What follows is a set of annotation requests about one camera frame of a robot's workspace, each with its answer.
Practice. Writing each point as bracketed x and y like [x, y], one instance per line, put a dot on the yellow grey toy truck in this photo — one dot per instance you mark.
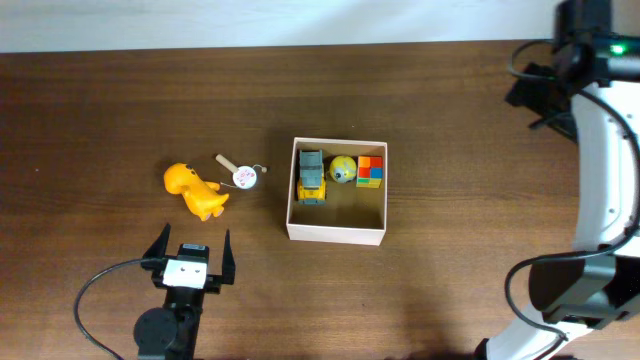
[311, 185]

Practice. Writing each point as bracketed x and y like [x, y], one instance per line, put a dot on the colourful puzzle cube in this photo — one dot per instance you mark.
[370, 172]

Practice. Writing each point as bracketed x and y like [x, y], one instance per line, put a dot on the pink cardboard box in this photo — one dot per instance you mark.
[351, 215]

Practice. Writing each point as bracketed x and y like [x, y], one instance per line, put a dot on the orange rubber dinosaur toy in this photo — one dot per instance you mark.
[201, 197]

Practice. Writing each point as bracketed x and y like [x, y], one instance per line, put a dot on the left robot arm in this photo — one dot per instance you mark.
[170, 331]

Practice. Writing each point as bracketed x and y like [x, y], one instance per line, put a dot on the yellow grey toy ball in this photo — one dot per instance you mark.
[343, 169]

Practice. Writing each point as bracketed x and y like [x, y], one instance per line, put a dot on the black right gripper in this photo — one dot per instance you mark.
[527, 92]

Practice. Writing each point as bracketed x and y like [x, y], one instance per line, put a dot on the wooden pig rattle drum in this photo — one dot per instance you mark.
[243, 177]

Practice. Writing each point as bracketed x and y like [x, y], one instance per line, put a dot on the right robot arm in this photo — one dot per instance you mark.
[590, 95]

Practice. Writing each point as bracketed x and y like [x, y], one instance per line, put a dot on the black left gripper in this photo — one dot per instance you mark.
[156, 254]

